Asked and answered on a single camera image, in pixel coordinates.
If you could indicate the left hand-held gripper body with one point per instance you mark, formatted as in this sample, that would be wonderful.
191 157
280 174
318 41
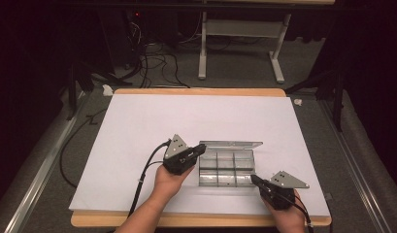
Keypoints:
178 163

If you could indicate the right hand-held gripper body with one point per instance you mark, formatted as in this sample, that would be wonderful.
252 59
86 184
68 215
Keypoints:
278 195

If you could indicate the clear plastic compartment box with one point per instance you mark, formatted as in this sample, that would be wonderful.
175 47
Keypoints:
225 168

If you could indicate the person's left hand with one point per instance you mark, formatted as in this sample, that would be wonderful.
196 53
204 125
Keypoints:
168 186

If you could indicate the person's right hand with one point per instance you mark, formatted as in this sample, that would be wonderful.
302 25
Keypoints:
288 218

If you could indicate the white table sheet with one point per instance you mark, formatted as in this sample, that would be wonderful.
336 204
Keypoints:
202 116

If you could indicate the white paper scrap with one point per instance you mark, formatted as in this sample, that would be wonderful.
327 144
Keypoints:
298 102
107 90

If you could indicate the black stand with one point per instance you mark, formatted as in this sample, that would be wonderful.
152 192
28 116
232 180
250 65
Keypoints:
72 97
338 106

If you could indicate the black computer tower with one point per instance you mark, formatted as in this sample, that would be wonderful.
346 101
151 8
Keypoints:
121 39

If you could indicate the metal floor rail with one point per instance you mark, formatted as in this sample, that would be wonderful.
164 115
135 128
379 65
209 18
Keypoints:
364 194
40 174

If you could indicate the white desk frame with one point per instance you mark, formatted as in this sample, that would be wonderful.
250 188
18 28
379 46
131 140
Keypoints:
202 48

